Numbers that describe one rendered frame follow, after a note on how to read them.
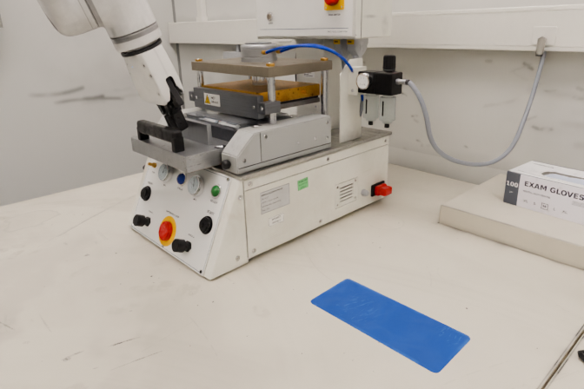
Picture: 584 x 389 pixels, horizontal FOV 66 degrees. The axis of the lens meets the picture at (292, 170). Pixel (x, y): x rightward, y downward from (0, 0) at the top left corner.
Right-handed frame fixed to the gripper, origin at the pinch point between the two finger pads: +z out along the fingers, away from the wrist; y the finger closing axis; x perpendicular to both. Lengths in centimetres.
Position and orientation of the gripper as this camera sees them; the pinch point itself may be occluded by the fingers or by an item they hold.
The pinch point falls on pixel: (175, 121)
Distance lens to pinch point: 90.5
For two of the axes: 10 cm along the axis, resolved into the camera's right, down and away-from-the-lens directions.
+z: 2.7, 8.1, 5.1
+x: 6.7, -5.4, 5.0
